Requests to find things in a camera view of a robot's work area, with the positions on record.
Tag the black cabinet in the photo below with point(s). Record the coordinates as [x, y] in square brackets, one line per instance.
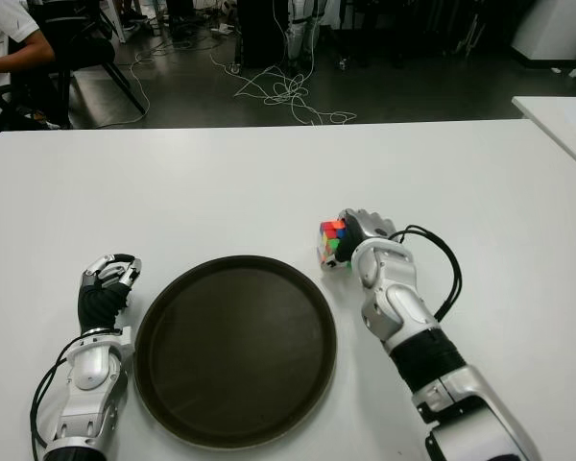
[261, 33]

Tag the dark brown round plate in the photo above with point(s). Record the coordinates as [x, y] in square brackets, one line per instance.
[235, 350]

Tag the black chair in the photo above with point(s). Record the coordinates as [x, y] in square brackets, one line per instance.
[77, 48]

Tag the seated person in white shirt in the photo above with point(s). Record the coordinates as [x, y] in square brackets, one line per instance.
[0, 38]

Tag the white cabinet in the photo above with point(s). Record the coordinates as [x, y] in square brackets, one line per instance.
[552, 29]

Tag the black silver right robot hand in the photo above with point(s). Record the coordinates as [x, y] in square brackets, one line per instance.
[369, 223]

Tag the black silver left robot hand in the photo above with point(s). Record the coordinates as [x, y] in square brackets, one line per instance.
[96, 302]

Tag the white side table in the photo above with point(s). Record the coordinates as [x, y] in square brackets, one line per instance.
[561, 120]

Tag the multicoloured Rubik's cube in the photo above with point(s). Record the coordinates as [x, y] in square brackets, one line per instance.
[328, 235]

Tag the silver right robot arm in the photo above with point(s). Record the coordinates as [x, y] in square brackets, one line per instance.
[389, 288]

